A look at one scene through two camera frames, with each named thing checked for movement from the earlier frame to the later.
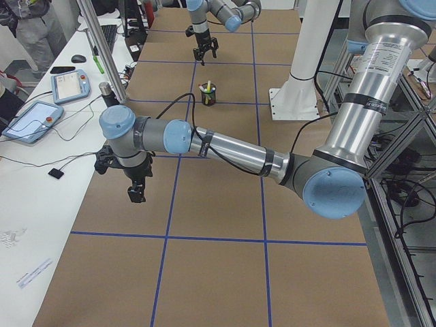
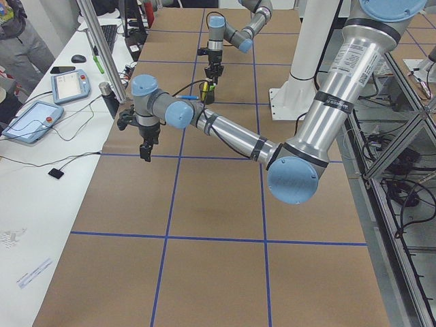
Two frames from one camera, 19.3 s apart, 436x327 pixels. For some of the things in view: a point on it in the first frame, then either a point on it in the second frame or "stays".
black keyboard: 110,31 stays
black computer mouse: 78,58 stays
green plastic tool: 99,64 stays
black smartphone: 62,69 stays
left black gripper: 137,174 → 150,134
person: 42,26 → 24,60
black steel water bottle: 107,95 stays
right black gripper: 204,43 → 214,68
